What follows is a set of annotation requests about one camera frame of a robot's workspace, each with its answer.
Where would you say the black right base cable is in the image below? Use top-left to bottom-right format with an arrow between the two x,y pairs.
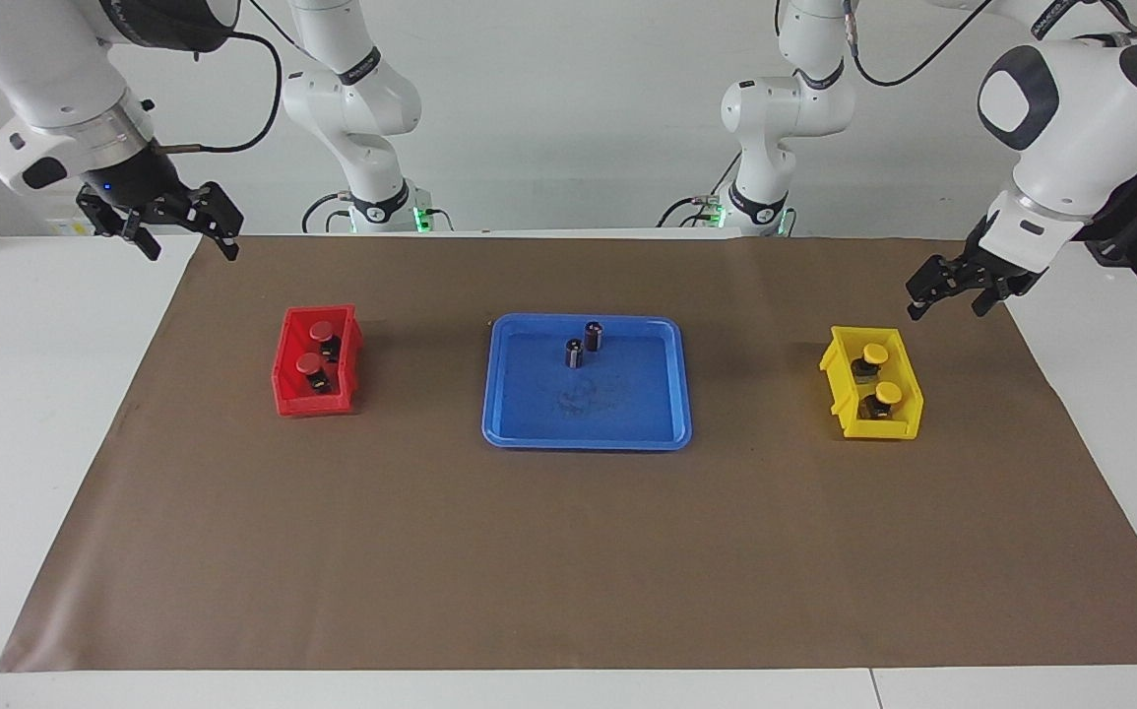
302,192 -> 352,234

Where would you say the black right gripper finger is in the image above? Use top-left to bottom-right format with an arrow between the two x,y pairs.
184,181 -> 244,262
118,212 -> 163,262

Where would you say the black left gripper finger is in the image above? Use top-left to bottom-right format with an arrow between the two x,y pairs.
906,254 -> 958,322
972,276 -> 1012,318

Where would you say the blue plastic tray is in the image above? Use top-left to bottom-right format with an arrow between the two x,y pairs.
482,313 -> 694,452

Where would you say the red plastic bin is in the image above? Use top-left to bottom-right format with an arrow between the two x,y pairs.
271,304 -> 364,419

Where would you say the yellow plastic bin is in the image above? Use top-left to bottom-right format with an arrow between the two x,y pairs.
819,326 -> 924,441

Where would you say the black base cable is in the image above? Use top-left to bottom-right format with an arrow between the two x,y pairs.
660,158 -> 741,229
302,192 -> 352,234

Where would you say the black left base cable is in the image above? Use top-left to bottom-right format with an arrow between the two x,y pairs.
660,158 -> 741,229

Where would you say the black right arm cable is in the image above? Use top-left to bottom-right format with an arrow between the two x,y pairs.
150,30 -> 284,156

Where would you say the brown paper mat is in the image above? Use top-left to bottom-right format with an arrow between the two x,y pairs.
0,234 -> 1137,674

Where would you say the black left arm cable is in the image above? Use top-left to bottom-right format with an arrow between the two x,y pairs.
849,0 -> 992,88

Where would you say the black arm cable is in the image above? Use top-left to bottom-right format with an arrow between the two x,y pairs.
150,30 -> 284,156
849,0 -> 992,88

